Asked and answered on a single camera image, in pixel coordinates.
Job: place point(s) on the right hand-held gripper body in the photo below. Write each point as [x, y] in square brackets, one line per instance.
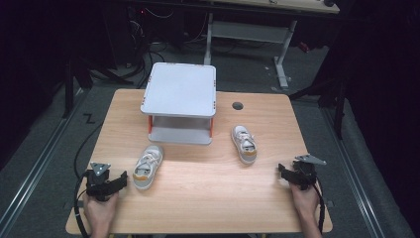
[305, 175]

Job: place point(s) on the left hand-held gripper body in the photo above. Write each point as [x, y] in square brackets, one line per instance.
[98, 185]

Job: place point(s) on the small white sneaker orange heel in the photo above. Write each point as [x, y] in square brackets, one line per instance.
[244, 144]
[148, 167]

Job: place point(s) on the white two-tier shoe rack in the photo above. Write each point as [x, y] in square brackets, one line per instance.
[180, 91]

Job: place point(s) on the person's right hand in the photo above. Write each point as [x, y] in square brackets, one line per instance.
[305, 201]

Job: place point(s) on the person's left hand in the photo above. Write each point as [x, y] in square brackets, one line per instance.
[99, 213]

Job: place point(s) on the black metal stand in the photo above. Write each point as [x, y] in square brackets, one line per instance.
[338, 109]
[67, 89]

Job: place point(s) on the small red object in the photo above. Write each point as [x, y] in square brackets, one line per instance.
[303, 46]

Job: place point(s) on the black computer mouse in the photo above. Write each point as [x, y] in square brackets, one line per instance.
[328, 2]

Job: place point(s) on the metal floor rail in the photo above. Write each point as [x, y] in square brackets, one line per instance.
[355, 185]
[33, 172]

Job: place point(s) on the wooden desk with white frame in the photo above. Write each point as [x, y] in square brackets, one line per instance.
[251, 33]

